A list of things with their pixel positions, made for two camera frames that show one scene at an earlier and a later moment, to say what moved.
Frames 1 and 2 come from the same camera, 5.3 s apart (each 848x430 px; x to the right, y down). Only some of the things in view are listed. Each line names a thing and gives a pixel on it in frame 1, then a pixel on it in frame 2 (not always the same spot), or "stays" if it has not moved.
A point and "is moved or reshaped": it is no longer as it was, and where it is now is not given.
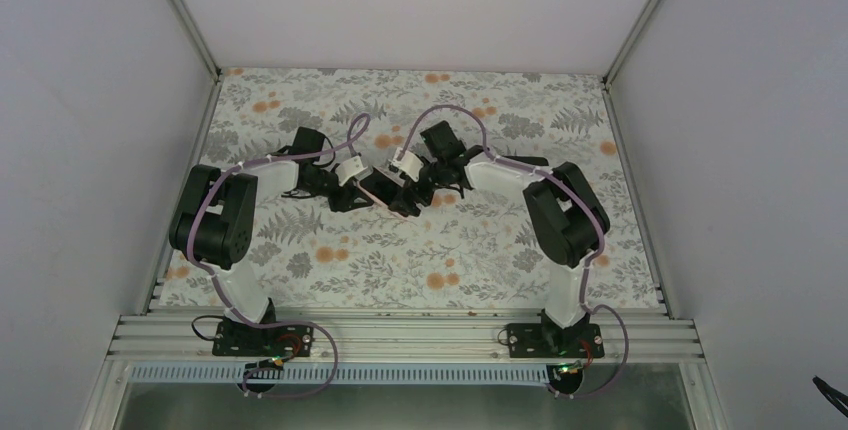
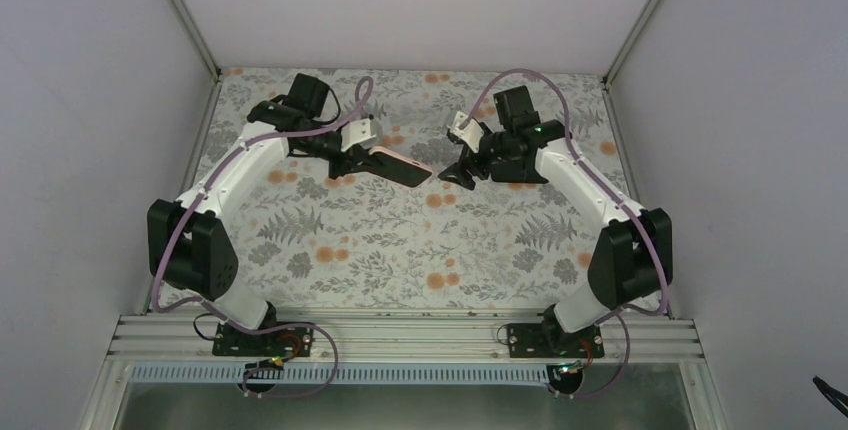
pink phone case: (378, 203) -> (384, 150)
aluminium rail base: (413, 337) stays
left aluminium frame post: (185, 14) stays
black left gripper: (344, 201) -> (349, 163)
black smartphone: (380, 186) is moved or reshaped
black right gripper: (410, 204) -> (460, 169)
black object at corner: (836, 398) stays
